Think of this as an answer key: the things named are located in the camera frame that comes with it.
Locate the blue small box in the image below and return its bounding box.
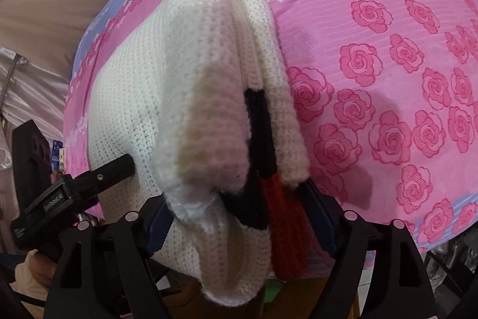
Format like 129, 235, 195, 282
50, 140, 66, 173

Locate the silvery satin curtain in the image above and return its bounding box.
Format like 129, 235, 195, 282
0, 45, 72, 193

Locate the white red knitted sweater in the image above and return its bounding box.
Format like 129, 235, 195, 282
88, 0, 310, 307

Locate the person's hand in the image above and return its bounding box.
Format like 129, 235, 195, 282
15, 250, 57, 288

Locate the pink floral bed sheet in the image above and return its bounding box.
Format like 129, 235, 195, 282
64, 0, 477, 252

